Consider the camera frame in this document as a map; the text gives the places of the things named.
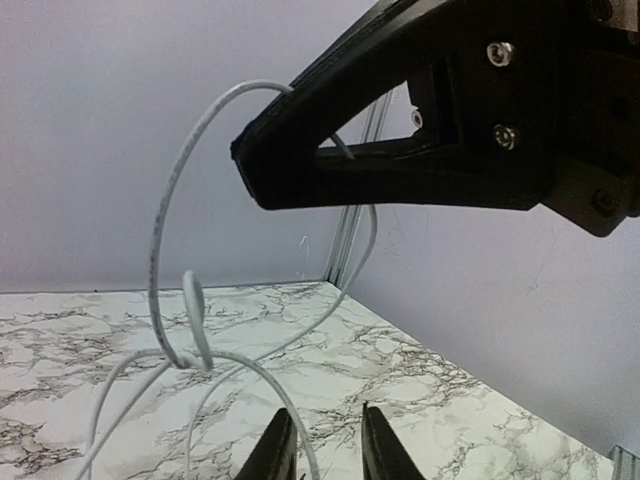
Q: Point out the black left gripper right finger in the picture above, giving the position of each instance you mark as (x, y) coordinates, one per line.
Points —
(383, 455)

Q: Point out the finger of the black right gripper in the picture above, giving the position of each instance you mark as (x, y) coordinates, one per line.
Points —
(418, 102)

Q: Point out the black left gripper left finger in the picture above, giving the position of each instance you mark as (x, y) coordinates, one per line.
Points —
(274, 457)

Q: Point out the aluminium front rail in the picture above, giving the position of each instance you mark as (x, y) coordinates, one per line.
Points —
(626, 466)

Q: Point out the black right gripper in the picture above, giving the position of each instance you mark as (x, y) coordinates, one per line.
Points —
(596, 172)

